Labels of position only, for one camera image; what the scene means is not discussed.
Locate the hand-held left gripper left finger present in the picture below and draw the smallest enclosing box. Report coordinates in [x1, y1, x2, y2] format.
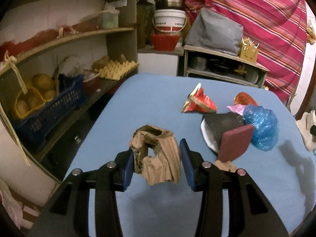
[27, 149, 135, 237]

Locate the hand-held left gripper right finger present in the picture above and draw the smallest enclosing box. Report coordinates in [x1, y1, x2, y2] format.
[179, 138, 289, 237]

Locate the brown cardboard piece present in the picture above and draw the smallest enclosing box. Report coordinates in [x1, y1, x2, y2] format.
[129, 125, 182, 185]

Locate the red snack wrapper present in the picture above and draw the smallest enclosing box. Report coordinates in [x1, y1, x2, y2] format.
[181, 83, 217, 113]

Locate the small brown cardboard scrap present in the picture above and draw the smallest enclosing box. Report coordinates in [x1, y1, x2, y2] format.
[213, 160, 237, 173]

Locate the black perforated basket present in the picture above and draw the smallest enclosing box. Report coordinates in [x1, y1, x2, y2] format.
[204, 112, 247, 153]

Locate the maroon scouring pad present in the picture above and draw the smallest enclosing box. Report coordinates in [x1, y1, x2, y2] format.
[217, 124, 255, 163]

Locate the blue table cover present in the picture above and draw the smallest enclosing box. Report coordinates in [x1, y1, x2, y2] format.
[63, 73, 316, 237]

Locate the pink foil wrapper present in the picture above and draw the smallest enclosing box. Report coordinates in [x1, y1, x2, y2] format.
[227, 104, 247, 116]

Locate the blue plastic bag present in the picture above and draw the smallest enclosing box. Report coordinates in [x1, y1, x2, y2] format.
[243, 104, 279, 151]

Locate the orange snack wrapper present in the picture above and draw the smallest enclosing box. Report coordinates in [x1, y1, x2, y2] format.
[233, 92, 258, 107]

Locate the blue plastic crate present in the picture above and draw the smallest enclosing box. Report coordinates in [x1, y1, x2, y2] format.
[12, 74, 88, 151]

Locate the red plastic tub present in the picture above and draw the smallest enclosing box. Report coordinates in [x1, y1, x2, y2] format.
[83, 75, 102, 92]

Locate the dark metal pot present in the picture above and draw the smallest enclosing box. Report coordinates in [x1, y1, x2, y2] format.
[189, 56, 208, 71]

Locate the black pan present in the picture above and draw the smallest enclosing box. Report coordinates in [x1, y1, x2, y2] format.
[209, 59, 232, 74]

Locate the yellow egg carton tray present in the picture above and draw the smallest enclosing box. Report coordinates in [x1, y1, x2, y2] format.
[99, 60, 139, 81]

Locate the white cabinet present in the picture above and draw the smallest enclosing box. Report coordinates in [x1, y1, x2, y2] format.
[137, 47, 184, 77]

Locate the small brown potato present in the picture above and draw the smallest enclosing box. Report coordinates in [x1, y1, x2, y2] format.
[44, 90, 57, 102]

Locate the grey low cabinet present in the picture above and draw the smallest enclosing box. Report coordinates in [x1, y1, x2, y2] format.
[183, 45, 270, 88]

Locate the white plastic bag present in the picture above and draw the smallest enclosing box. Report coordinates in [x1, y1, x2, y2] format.
[0, 178, 25, 230]

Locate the red plastic basket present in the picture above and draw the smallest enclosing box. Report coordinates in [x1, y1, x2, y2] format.
[150, 33, 181, 52]

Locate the white plastic object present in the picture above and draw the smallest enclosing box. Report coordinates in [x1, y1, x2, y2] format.
[295, 111, 316, 153]

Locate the large brown potato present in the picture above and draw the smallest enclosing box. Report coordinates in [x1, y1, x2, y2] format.
[32, 73, 56, 92]

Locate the yellow box with sticks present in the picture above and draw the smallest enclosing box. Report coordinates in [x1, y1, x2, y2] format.
[239, 38, 260, 62]

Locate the yellow woven basket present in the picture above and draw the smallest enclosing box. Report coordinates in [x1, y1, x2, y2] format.
[13, 87, 46, 120]

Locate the grey fabric appliance cover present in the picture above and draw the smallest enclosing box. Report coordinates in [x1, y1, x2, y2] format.
[185, 7, 244, 56]

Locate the white plastic bucket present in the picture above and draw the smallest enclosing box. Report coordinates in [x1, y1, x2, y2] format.
[152, 9, 187, 34]

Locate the wooden shelf unit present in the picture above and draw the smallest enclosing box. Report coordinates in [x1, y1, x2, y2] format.
[0, 0, 139, 185]

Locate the clear plastic container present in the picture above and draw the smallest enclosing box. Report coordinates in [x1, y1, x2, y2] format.
[102, 10, 120, 29]

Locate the pink striped curtain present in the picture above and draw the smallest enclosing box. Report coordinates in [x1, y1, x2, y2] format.
[184, 0, 308, 102]

